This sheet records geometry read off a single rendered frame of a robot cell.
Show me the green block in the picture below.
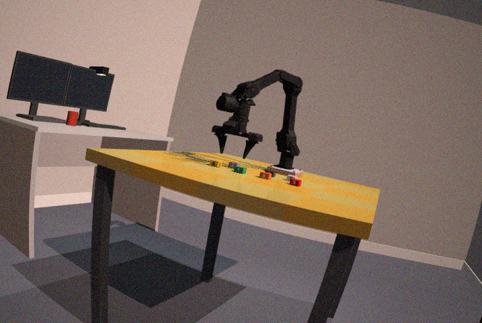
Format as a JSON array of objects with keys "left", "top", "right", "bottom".
[{"left": 234, "top": 166, "right": 247, "bottom": 174}]

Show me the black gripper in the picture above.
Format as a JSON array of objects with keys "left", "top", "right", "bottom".
[{"left": 212, "top": 114, "right": 263, "bottom": 159}]

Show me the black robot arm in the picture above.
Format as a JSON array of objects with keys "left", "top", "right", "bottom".
[{"left": 216, "top": 69, "right": 303, "bottom": 170}]

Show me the yellow block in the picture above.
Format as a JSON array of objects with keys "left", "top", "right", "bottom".
[{"left": 209, "top": 160, "right": 222, "bottom": 168}]

